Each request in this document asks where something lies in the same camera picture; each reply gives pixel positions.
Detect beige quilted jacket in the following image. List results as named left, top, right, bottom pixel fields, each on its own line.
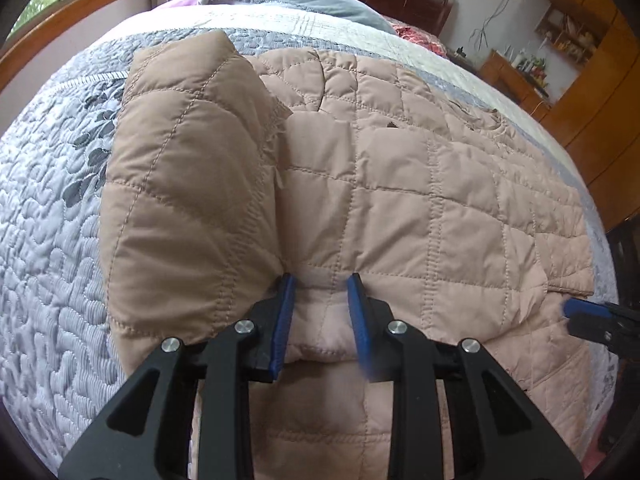
left=100, top=32, right=594, bottom=479

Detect grey quilted bedspread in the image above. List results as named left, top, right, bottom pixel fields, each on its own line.
left=1, top=4, right=618, bottom=469

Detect wooden wardrobe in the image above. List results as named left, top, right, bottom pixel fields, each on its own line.
left=542, top=0, right=639, bottom=231

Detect red patterned cloth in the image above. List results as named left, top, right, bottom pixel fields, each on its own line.
left=384, top=15, right=447, bottom=58

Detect wall shelf with items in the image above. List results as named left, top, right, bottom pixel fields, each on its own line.
left=535, top=6, right=601, bottom=68

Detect hanging white cable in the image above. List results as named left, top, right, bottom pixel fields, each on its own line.
left=468, top=0, right=532, bottom=51

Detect side window wooden frame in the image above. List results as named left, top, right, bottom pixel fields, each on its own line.
left=1, top=0, right=116, bottom=87

